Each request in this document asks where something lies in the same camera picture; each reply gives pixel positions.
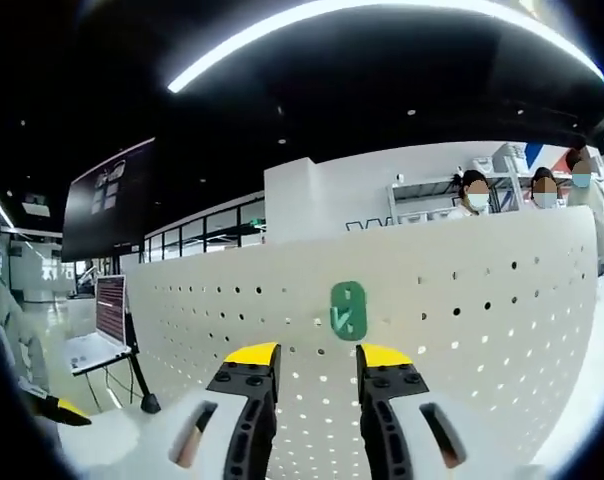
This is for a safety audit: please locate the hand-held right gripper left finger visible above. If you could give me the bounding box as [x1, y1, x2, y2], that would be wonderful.
[166, 341, 283, 480]

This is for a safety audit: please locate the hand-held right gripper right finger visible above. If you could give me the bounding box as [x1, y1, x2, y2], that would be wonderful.
[355, 343, 471, 480]

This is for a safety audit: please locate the green hook assembly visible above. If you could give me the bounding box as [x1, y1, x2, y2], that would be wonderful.
[329, 280, 368, 343]

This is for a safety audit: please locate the white pegboard mounting plate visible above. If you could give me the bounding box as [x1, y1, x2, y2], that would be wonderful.
[119, 205, 601, 480]

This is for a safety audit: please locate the black laptop stand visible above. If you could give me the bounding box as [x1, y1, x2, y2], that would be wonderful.
[123, 310, 162, 415]

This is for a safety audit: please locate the person's torso in light shirt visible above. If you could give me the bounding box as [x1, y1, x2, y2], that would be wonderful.
[0, 224, 51, 396]

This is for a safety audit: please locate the white laptop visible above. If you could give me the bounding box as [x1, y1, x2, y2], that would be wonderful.
[64, 273, 133, 377]

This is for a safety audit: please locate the red white blue banner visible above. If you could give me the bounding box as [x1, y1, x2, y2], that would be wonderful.
[524, 141, 583, 174]

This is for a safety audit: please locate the long ceiling light strip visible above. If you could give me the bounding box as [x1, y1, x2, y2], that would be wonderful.
[166, 3, 604, 95]

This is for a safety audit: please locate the large dark wall screen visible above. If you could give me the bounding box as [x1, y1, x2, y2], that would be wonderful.
[60, 137, 157, 262]

